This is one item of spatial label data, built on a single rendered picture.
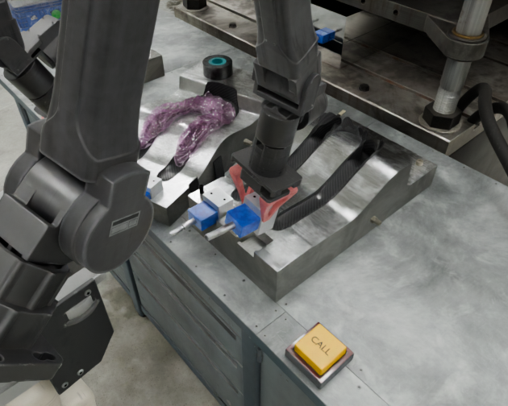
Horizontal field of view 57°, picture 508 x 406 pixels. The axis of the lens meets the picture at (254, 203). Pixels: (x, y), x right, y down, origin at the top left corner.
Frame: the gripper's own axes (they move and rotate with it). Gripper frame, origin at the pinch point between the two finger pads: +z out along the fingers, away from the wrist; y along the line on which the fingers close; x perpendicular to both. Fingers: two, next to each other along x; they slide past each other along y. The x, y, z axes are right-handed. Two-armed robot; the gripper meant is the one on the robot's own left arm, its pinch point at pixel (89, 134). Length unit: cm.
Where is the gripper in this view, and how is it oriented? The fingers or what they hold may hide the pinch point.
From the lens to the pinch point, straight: 97.1
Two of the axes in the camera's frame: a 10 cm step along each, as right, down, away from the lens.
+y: -7.6, -4.5, 4.8
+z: 2.8, 4.4, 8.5
